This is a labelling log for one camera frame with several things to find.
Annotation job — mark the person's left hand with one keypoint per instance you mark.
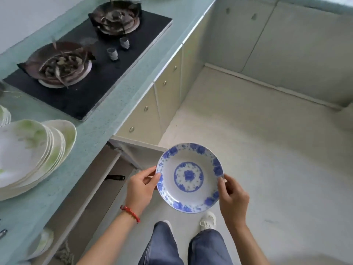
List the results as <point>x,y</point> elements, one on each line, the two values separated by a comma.
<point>139,190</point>

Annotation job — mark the person's right hand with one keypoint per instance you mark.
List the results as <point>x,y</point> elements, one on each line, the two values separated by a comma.
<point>234,202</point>

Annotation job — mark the person's left thumb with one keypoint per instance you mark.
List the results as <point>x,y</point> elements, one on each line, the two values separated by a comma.
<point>152,178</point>

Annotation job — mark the person's right thumb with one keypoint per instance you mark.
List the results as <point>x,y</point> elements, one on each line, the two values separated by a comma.
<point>222,187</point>

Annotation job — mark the blue and white floral plate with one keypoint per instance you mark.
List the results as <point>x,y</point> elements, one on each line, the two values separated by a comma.
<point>189,178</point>

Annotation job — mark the person's right forearm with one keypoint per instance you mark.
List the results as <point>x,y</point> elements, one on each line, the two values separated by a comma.
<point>246,245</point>

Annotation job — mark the person's left forearm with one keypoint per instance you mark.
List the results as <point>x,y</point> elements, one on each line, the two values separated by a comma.
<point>110,240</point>

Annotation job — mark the open cabinet door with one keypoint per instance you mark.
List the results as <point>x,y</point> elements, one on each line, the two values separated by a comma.
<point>143,155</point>

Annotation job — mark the white right shoe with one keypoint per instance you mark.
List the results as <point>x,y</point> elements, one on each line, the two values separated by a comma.
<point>208,220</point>

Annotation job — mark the white shoe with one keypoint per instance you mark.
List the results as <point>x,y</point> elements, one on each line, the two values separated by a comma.
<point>167,224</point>
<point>208,220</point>

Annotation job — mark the white left shoe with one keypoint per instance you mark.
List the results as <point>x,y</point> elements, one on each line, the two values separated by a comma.
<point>167,224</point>

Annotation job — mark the beige cabinet door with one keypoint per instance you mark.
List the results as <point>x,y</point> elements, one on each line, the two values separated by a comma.
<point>194,55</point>
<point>168,88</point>
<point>142,118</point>

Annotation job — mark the person's right leg in jeans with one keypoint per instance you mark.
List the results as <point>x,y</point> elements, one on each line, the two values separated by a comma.
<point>211,248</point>

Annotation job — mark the person's leg in jeans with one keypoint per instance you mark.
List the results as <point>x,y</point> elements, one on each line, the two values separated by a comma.
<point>211,248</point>
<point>162,245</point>

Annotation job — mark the person's left leg in jeans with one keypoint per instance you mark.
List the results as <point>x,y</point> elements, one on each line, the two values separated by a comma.
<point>162,245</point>

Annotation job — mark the black glass gas cooktop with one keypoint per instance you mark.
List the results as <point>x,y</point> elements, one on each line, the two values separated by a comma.
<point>91,88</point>

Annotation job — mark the stack of white green plates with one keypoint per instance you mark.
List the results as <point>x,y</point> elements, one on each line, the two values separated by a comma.
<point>27,154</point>

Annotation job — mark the white green plate in cabinet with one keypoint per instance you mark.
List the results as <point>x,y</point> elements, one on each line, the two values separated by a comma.
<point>41,242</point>

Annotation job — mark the grey cooktop knob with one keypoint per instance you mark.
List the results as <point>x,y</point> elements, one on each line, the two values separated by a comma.
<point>112,54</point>
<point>124,43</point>

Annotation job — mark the rusty gas burner with support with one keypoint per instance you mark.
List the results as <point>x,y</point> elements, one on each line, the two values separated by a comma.
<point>117,17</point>
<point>62,64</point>

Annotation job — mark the pale cabinet door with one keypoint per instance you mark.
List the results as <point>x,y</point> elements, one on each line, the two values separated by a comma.
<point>237,35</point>
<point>303,49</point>

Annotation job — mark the small stack of white bowls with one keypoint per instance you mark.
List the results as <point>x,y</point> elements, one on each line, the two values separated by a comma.
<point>4,115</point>

